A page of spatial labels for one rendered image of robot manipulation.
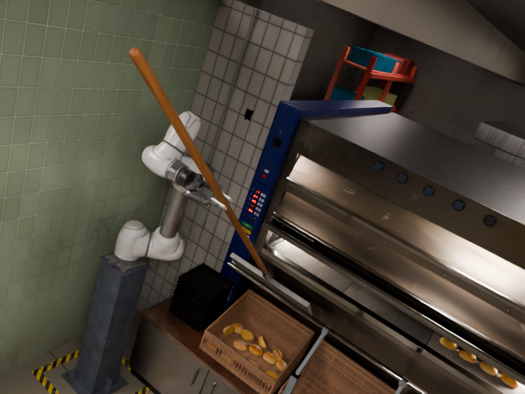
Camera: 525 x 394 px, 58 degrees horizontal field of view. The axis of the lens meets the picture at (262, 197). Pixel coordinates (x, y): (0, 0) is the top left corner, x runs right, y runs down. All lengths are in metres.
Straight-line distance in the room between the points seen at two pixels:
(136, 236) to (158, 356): 0.93
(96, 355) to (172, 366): 0.49
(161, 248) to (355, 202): 1.19
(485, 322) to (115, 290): 2.11
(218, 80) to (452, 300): 2.00
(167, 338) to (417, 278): 1.62
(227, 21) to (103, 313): 2.02
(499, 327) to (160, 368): 2.11
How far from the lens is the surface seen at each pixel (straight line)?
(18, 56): 2.51
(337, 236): 2.98
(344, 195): 2.91
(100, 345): 3.32
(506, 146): 5.34
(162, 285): 3.97
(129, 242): 2.88
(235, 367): 3.12
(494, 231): 2.75
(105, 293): 3.11
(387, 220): 2.84
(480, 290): 2.85
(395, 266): 2.92
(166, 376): 3.45
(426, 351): 3.06
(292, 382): 2.76
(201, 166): 1.57
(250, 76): 3.16
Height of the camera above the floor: 2.70
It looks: 22 degrees down
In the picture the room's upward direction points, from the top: 20 degrees clockwise
